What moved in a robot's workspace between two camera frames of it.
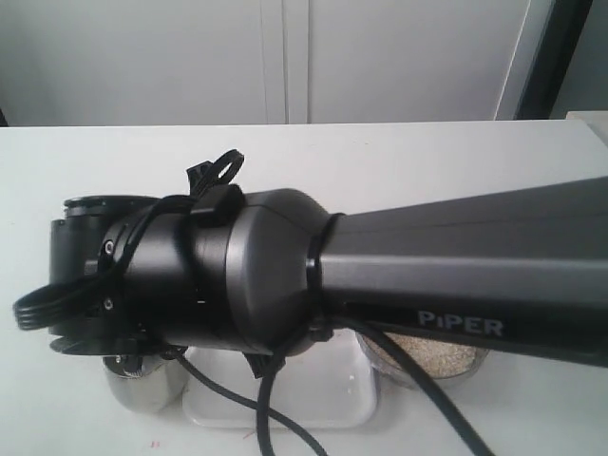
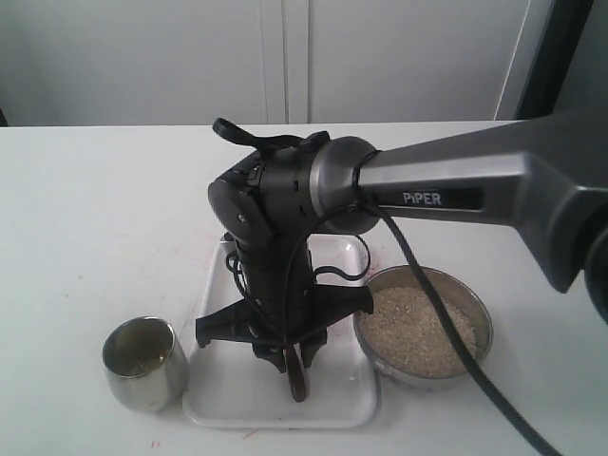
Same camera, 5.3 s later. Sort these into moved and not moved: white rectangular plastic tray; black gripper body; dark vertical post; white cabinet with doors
Moved: black gripper body
Not moved: white cabinet with doors; dark vertical post; white rectangular plastic tray
